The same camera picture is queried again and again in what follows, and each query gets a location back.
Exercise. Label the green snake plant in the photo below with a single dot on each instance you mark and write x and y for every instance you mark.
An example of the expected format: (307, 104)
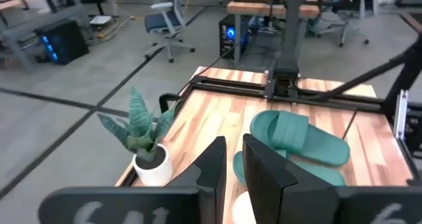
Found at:
(140, 118)

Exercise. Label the white plant pot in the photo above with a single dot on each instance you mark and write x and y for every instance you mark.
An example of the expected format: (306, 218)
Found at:
(155, 174)

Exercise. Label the pink slide sandal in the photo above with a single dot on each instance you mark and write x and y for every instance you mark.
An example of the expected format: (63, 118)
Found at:
(242, 207)

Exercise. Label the green slide sandal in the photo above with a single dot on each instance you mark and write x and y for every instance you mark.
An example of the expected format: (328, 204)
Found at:
(323, 174)
(296, 131)

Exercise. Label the white office chair blue seat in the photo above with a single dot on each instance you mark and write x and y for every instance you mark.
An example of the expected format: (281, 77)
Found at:
(161, 19)

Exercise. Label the wooden background table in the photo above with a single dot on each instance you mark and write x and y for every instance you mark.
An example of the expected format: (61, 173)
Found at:
(257, 8)

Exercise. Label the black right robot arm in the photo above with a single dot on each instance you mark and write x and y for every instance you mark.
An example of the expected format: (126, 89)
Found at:
(287, 62)

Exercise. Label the black computer tower blue lights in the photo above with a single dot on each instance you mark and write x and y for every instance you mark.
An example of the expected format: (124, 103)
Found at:
(66, 39)

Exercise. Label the white flat floor box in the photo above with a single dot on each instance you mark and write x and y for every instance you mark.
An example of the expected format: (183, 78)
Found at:
(100, 19)

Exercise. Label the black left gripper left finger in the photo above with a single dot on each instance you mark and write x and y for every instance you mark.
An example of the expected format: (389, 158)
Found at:
(148, 206)

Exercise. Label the black metal rig frame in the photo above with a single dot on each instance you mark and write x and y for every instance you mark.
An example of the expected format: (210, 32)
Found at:
(230, 88)

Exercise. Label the silver aluminium extrusion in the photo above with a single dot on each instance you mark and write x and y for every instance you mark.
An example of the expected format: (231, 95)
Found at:
(401, 115)

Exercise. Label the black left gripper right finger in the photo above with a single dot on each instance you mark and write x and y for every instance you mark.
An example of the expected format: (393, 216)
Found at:
(296, 206)

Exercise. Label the black computer tower blue fan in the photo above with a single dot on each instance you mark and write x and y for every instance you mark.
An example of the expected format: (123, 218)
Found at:
(227, 46)

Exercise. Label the grey office chair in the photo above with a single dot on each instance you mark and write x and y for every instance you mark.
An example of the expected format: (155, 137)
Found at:
(333, 19)

